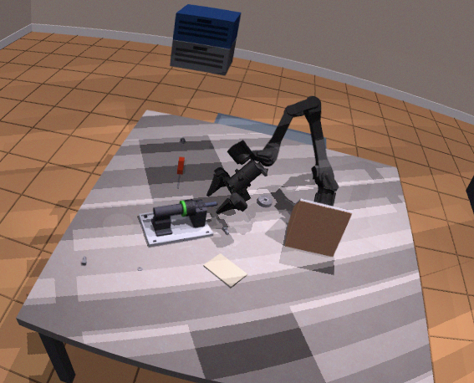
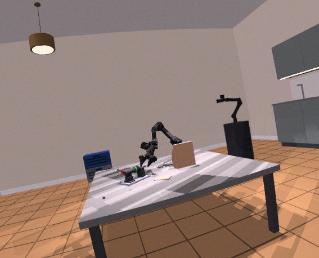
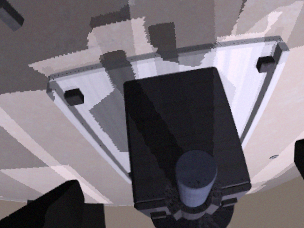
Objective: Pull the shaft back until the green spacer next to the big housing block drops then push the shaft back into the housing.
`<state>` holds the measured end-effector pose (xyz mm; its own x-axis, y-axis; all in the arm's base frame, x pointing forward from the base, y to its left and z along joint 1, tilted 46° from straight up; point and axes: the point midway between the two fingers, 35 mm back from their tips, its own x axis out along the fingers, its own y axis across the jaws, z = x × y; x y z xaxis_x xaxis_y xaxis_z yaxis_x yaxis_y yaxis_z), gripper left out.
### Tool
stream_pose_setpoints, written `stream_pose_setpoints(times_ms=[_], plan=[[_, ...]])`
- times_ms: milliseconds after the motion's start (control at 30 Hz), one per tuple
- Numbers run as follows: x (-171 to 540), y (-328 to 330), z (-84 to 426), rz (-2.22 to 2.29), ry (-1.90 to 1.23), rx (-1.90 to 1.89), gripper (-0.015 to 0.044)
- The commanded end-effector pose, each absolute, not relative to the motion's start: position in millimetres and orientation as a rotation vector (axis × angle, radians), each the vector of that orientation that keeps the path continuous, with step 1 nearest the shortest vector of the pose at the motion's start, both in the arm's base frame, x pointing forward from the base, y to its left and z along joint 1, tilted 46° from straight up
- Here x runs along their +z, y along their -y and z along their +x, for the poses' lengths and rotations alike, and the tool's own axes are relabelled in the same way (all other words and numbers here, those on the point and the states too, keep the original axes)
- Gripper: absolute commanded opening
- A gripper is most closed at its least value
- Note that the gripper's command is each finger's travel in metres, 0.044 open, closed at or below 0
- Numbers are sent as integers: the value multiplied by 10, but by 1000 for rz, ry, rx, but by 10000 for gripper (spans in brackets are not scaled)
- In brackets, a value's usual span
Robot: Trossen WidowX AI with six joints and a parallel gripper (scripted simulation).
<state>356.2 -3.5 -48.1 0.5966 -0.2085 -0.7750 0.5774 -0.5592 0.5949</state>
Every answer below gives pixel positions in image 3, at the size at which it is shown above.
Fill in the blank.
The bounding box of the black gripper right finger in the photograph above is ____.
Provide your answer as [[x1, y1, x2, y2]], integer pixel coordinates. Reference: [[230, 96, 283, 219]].
[[293, 139, 304, 178]]

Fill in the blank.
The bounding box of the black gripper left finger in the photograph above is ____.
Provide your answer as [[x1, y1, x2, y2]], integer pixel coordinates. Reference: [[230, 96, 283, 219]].
[[0, 179, 85, 228]]

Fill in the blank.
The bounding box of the blue-grey cylinder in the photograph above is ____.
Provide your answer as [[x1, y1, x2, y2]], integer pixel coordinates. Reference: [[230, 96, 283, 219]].
[[175, 149, 217, 209]]

